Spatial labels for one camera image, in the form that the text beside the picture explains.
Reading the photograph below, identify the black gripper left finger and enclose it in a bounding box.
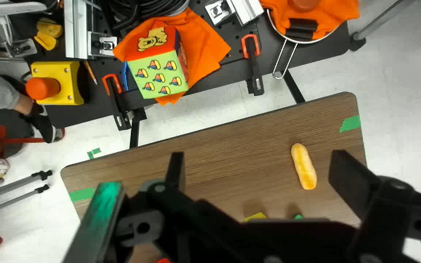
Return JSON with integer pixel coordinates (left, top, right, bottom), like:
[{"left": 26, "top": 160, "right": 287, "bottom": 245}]
[{"left": 166, "top": 150, "right": 188, "bottom": 196}]

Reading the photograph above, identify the bundle of black cables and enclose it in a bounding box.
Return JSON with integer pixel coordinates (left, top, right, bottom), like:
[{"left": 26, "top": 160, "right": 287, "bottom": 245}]
[{"left": 100, "top": 0, "right": 194, "bottom": 30}]

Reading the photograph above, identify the dark green metal bar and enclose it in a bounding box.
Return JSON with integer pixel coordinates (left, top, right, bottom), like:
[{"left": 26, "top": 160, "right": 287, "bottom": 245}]
[{"left": 62, "top": 179, "right": 128, "bottom": 263}]

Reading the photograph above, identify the black clamp with orange handle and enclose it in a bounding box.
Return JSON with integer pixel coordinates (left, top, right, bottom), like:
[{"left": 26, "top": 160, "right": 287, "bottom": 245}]
[
  {"left": 102, "top": 71, "right": 148, "bottom": 131},
  {"left": 240, "top": 33, "right": 267, "bottom": 98}
]

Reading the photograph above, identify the grey slanted pole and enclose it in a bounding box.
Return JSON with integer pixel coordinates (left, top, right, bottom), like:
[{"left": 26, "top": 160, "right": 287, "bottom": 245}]
[{"left": 350, "top": 0, "right": 413, "bottom": 52}]

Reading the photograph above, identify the grey metal tripod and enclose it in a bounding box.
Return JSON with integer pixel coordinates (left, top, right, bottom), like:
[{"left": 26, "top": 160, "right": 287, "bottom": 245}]
[{"left": 0, "top": 168, "right": 55, "bottom": 219}]

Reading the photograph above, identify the yellow bread roll toy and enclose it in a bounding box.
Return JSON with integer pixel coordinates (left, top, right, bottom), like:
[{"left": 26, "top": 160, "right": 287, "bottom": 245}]
[{"left": 290, "top": 141, "right": 319, "bottom": 191}]

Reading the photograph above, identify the wire basket handle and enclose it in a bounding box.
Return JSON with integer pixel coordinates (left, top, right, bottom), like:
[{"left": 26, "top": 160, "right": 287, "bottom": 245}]
[{"left": 267, "top": 9, "right": 341, "bottom": 80}]

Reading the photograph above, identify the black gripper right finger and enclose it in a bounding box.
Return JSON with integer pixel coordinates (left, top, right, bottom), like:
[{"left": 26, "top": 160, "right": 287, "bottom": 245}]
[{"left": 328, "top": 149, "right": 382, "bottom": 226}]

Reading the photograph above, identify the black shoe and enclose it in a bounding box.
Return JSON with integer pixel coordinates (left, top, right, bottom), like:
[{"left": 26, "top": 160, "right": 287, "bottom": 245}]
[{"left": 27, "top": 102, "right": 66, "bottom": 144}]

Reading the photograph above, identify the black perforated work table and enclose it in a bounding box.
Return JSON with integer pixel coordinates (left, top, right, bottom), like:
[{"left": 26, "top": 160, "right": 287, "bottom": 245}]
[{"left": 5, "top": 0, "right": 353, "bottom": 149}]

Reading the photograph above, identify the aluminium extrusion bracket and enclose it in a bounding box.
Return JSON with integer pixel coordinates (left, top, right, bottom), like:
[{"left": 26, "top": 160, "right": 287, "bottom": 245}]
[{"left": 64, "top": 0, "right": 121, "bottom": 61}]

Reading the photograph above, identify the yellow emergency stop button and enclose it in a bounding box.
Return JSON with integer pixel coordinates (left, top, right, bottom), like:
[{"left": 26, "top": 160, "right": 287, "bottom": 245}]
[{"left": 24, "top": 60, "right": 87, "bottom": 106}]

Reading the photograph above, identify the yellow cube block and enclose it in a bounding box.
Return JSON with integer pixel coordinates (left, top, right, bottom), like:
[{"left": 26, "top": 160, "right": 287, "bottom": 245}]
[{"left": 242, "top": 210, "right": 270, "bottom": 223}]

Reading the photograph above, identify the orange cloth in wire basket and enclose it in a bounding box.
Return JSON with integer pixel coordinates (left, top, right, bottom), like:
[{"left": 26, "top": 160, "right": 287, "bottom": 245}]
[{"left": 259, "top": 0, "right": 362, "bottom": 41}]

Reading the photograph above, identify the crumpled orange cloth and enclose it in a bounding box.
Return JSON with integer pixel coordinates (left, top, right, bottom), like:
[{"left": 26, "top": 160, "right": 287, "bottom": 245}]
[{"left": 113, "top": 7, "right": 233, "bottom": 106}]

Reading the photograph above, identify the black white marker tag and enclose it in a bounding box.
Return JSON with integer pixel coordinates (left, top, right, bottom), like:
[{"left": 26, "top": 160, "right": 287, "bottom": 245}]
[{"left": 204, "top": 0, "right": 238, "bottom": 26}]

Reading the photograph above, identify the yellow plastic object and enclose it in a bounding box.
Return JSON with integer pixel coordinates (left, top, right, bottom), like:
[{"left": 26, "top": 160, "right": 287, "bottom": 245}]
[{"left": 33, "top": 17, "right": 65, "bottom": 52}]

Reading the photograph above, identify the green tape piece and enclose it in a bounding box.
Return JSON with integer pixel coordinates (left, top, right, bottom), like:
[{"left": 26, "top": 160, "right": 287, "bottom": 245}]
[
  {"left": 87, "top": 146, "right": 103, "bottom": 160},
  {"left": 338, "top": 114, "right": 363, "bottom": 134},
  {"left": 69, "top": 187, "right": 99, "bottom": 204}
]

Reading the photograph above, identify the soft printed toy cube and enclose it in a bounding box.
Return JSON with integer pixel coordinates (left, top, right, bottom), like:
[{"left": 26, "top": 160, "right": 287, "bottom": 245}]
[{"left": 126, "top": 28, "right": 192, "bottom": 101}]

